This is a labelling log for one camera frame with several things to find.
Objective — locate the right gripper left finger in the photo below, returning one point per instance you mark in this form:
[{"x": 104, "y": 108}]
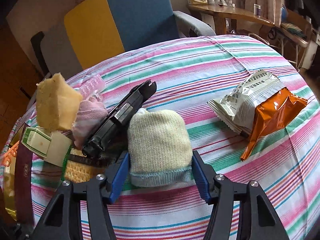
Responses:
[{"x": 116, "y": 175}]

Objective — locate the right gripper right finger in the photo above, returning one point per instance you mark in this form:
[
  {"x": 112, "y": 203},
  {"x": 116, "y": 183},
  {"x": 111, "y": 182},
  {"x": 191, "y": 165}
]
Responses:
[{"x": 203, "y": 175}]

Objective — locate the black stapler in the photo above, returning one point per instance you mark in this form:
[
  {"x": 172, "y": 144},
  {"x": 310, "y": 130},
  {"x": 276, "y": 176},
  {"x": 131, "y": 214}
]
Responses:
[{"x": 118, "y": 119}]

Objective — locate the brown cracker packet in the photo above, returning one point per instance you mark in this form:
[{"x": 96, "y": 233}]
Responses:
[{"x": 77, "y": 168}]

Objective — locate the cream knitted cloth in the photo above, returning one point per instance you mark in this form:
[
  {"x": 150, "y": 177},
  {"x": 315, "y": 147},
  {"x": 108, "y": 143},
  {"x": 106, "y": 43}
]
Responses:
[{"x": 160, "y": 149}]

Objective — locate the green and white carton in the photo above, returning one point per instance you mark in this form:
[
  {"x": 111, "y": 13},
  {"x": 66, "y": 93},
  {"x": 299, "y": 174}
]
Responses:
[{"x": 37, "y": 140}]

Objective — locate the yellow sponge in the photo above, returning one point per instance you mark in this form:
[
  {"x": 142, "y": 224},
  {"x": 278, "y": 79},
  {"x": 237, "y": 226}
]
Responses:
[{"x": 57, "y": 104}]

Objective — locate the orange and white snack bag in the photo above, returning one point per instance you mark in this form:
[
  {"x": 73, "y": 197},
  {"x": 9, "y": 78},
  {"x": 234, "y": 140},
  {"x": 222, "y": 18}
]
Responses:
[{"x": 257, "y": 107}]

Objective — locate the orange plastic rack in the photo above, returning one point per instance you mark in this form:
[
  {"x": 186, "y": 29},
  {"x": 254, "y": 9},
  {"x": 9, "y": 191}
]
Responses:
[{"x": 12, "y": 152}]

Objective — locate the striped tablecloth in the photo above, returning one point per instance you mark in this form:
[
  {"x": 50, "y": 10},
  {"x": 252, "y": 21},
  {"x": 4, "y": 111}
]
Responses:
[{"x": 189, "y": 72}]

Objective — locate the large white carton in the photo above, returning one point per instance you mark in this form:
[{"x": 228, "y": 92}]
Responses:
[{"x": 58, "y": 148}]

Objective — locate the gold and maroon storage box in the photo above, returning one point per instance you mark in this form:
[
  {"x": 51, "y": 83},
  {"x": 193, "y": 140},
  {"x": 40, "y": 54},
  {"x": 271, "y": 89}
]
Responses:
[{"x": 17, "y": 182}]

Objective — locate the colourful armchair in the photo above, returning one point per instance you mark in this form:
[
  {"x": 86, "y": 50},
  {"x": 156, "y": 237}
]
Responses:
[{"x": 96, "y": 30}]

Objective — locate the wooden side table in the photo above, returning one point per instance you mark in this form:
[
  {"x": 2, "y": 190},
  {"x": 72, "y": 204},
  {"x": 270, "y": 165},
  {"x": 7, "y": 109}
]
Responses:
[{"x": 221, "y": 13}]

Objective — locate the wooden chair with items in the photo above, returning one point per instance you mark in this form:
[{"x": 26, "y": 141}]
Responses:
[{"x": 293, "y": 37}]

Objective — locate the small dark jar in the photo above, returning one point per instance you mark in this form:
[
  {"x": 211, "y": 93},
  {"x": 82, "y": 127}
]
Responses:
[{"x": 256, "y": 10}]

